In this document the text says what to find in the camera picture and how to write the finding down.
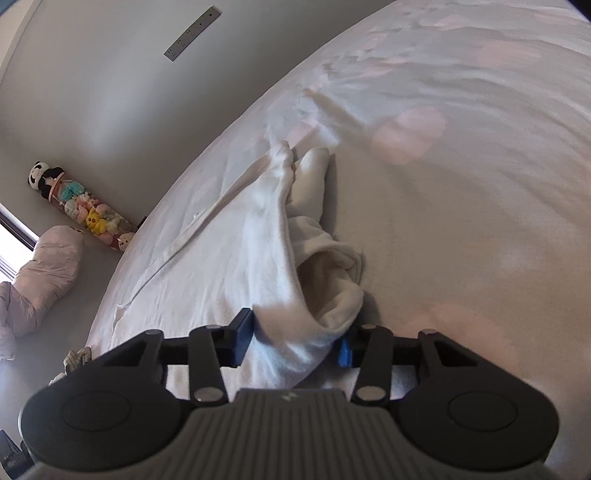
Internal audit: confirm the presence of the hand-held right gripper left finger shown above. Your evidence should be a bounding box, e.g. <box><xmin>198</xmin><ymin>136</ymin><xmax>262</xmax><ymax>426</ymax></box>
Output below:
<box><xmin>97</xmin><ymin>308</ymin><xmax>254</xmax><ymax>407</ymax></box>

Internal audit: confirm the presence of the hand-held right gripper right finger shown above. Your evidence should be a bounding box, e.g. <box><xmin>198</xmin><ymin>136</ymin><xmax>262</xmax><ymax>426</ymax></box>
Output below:
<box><xmin>338</xmin><ymin>323</ymin><xmax>483</xmax><ymax>407</ymax></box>

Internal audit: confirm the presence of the white long-sleeved garment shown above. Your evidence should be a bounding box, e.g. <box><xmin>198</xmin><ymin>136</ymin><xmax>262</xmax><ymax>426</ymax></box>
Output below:
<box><xmin>85</xmin><ymin>141</ymin><xmax>365</xmax><ymax>400</ymax></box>

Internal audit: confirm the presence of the striped beige garment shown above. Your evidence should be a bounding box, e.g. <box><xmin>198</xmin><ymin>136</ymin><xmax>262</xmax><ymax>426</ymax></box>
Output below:
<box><xmin>48</xmin><ymin>347</ymin><xmax>95</xmax><ymax>386</ymax></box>

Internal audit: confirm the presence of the bed with pink-dotted sheet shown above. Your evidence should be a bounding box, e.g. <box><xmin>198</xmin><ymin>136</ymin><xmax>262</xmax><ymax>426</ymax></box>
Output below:
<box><xmin>85</xmin><ymin>0</ymin><xmax>591</xmax><ymax>402</ymax></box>

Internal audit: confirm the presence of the tube of plush toys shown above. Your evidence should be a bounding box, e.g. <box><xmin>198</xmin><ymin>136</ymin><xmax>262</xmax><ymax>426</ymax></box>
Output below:
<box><xmin>48</xmin><ymin>178</ymin><xmax>138</xmax><ymax>252</ymax></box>

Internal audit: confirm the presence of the pink pillow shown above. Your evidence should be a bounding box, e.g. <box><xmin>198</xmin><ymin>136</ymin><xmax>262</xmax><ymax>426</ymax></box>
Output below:
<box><xmin>0</xmin><ymin>225</ymin><xmax>85</xmax><ymax>361</ymax></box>

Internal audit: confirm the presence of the window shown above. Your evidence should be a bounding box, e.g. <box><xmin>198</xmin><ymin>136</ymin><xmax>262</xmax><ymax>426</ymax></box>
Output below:
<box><xmin>0</xmin><ymin>203</ymin><xmax>40</xmax><ymax>278</ymax></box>

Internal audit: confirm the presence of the panda plush toy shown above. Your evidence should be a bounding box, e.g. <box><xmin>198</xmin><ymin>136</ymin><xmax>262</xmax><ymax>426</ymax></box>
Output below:
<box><xmin>28</xmin><ymin>161</ymin><xmax>65</xmax><ymax>197</ymax></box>

